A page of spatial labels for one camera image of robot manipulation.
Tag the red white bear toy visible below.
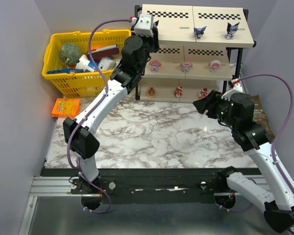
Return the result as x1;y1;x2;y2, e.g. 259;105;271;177
198;88;208;99

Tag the pink blue-bow bunny toy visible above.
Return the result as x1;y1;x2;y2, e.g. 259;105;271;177
149;60;162;72

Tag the red bear cream toy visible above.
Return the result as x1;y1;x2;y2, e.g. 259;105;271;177
173;86;183;98

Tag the pink round bunny toy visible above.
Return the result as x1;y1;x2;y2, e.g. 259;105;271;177
180;61;193;73

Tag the white pink bunny toy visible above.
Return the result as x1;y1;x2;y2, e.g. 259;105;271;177
208;60;221;72

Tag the purple small figure toy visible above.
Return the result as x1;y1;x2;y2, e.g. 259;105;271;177
194;26;207;39

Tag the pink bear strawberry toy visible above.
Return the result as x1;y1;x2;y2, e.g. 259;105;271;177
147;87;156;98

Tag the black purple cat toy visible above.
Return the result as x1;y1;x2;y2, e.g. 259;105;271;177
225;23;240;40

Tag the black purple-bow cat toy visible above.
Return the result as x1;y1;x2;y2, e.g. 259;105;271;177
152;20;159;29

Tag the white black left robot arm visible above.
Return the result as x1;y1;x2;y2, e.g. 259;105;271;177
63;27;159;182

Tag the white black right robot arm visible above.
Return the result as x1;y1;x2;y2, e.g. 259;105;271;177
193;90;294;233

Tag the beige three-tier shelf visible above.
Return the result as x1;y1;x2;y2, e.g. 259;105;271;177
134;4;256;103

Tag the brown coffee bag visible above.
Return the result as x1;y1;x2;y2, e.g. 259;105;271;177
251;95;275;139

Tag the dark red book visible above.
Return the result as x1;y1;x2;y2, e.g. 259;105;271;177
86;45;120;61

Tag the white small box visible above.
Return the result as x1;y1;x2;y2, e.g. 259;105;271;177
98;57;116;71

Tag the white blue carton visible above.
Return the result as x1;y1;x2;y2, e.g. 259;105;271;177
75;54;98;72

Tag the yellow plastic shopping basket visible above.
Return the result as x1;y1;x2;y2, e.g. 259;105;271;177
42;29;131;98

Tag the green round melon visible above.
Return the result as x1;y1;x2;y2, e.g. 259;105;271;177
58;43;82;65

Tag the blue flat package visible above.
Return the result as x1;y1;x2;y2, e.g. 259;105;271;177
47;68;84;74

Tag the orange snack box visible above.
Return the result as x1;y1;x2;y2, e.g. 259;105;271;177
51;98;81;119

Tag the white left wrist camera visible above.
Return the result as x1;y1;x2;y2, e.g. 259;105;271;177
130;14;154;37

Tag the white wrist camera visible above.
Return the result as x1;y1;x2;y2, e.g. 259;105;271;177
221;79;243;101
130;14;154;37

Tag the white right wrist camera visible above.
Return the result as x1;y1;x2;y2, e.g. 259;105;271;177
221;79;243;101

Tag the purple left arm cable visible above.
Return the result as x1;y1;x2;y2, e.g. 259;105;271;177
67;18;135;213

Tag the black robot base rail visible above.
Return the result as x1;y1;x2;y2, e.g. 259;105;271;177
40;167;263;205

